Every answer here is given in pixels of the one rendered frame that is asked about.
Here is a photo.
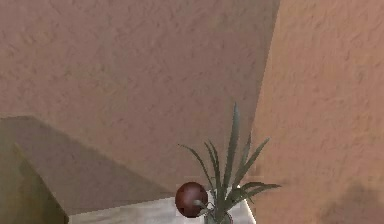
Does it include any olive brown cupboard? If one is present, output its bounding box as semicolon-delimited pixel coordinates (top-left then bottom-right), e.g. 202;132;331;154
0;142;70;224

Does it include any green potted house plant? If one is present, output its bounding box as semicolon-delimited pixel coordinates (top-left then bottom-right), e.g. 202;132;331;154
177;101;282;224

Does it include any dark red ball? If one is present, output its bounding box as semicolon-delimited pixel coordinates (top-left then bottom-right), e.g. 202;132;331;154
174;181;209;219

